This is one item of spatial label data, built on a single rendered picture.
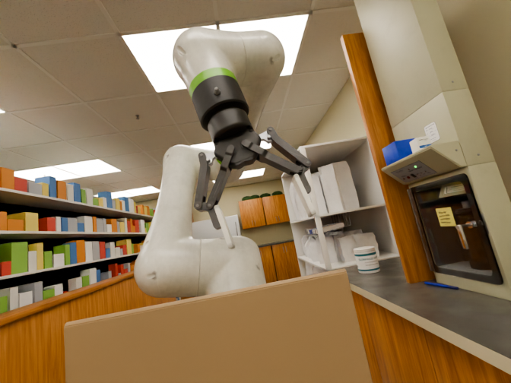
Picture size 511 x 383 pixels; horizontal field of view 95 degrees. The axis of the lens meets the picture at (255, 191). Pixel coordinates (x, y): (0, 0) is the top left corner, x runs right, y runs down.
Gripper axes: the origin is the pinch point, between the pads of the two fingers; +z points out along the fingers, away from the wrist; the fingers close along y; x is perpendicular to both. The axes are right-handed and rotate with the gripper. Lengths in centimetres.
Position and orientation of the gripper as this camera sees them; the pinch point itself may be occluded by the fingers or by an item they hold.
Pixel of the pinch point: (270, 225)
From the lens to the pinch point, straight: 37.4
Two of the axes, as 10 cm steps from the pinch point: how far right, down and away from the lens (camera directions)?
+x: -0.3, -2.6, -9.6
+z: 3.7, 8.9, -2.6
